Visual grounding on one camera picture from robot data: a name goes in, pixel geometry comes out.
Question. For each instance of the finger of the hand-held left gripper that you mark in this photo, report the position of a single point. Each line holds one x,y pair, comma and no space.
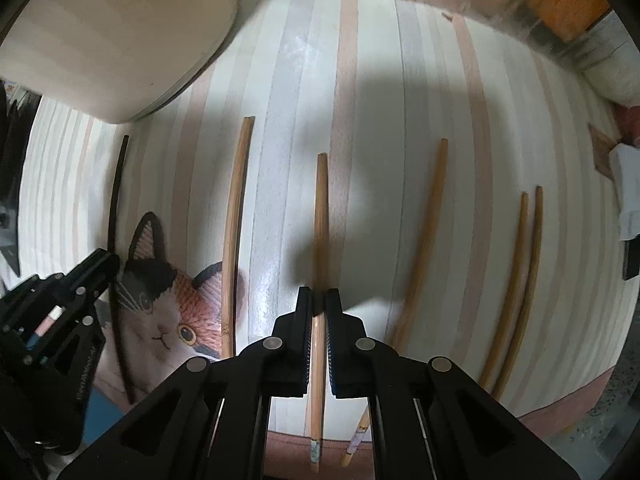
95,270
30,290

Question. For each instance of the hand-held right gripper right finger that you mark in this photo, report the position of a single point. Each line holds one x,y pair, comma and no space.
334,345

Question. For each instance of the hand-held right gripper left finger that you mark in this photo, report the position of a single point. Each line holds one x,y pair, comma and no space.
305,345

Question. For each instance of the cream ribbed utensil holder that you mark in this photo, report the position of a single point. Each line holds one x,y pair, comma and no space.
115,35

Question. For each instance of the dark brown chopstick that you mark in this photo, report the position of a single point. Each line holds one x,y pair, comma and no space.
114,200

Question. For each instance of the blue floor item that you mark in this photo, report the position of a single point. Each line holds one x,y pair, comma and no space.
102,415

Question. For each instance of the black induction cooktop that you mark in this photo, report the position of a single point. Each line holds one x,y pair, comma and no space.
10,170

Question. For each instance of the striped cat print tablecloth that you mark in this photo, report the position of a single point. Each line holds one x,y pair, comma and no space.
380,160

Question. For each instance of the black smartphone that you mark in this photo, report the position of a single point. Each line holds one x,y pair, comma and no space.
631,260

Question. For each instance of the brown card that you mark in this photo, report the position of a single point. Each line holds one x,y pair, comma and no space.
604,152

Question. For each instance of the white paper sheet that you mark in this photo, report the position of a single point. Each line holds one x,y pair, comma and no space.
630,195

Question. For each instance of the clear plastic organizer tray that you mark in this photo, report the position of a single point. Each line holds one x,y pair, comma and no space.
480,5

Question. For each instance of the red tomato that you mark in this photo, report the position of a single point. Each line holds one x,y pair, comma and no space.
632,120

